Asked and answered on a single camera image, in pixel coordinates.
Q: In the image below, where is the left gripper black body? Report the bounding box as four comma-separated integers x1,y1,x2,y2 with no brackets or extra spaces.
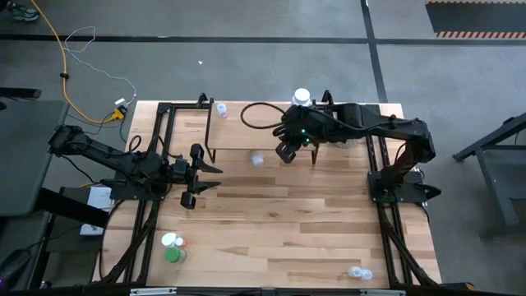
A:
169,143,205,210

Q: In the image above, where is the large white medicine bottle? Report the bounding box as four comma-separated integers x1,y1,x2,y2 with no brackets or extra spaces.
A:
291,87,312,108

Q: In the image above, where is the grey desk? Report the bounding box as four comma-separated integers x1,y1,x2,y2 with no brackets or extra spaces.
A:
0,98,70,218

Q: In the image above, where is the green-capped medicine bottle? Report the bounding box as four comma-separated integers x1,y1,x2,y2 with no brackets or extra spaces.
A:
164,247,187,264

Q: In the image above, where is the white box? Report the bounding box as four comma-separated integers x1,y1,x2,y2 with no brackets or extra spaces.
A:
79,183,115,238

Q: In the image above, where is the black aluminium table frame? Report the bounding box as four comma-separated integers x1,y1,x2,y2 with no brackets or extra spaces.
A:
92,90,443,289

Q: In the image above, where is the black mat with striped edge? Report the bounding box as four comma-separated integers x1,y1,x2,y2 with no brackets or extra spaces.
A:
424,0,526,40

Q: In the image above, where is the wooden shelf with black legs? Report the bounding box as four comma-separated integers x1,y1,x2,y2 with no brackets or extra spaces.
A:
204,97,321,165

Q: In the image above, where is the yellow extension cable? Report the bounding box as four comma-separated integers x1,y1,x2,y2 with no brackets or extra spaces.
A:
29,0,124,124

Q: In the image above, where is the white cable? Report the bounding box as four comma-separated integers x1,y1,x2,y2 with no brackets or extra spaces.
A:
63,25,137,107

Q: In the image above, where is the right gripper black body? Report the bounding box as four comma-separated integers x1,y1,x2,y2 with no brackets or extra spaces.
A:
273,105,328,164

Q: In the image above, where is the black metal stand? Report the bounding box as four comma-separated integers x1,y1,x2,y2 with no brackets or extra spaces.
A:
451,110,526,242

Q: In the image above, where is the person's shoe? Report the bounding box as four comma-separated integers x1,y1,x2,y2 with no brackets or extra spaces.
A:
7,1,41,22

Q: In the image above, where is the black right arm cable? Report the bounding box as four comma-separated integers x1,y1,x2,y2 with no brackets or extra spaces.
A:
239,101,288,131

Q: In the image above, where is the silver aluminium profile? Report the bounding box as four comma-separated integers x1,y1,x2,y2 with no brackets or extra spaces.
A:
129,287,178,296
359,289,406,296

